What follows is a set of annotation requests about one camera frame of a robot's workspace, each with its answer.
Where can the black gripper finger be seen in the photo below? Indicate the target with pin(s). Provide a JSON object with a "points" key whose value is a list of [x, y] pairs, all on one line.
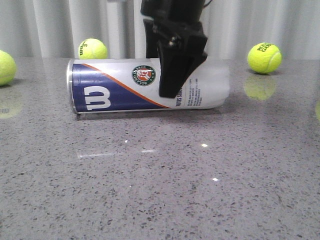
{"points": [[152, 37], [178, 62]]}

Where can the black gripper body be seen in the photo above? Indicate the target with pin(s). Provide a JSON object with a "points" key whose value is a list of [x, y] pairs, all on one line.
{"points": [[177, 20]]}

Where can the white blue tennis ball can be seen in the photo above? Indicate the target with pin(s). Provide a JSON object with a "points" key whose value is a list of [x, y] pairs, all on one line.
{"points": [[129, 85]]}

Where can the yellow Wilson tennis ball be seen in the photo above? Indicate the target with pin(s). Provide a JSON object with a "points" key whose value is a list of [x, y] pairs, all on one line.
{"points": [[92, 48]]}

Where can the yellow Roland Garros tennis ball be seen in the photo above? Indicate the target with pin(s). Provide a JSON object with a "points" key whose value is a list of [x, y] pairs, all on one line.
{"points": [[264, 58]]}

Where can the far-left yellow tennis ball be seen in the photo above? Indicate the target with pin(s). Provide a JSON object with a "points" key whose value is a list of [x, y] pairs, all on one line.
{"points": [[8, 68]]}

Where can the grey pleated curtain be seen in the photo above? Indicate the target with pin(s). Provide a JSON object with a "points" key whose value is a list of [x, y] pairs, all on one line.
{"points": [[55, 28]]}

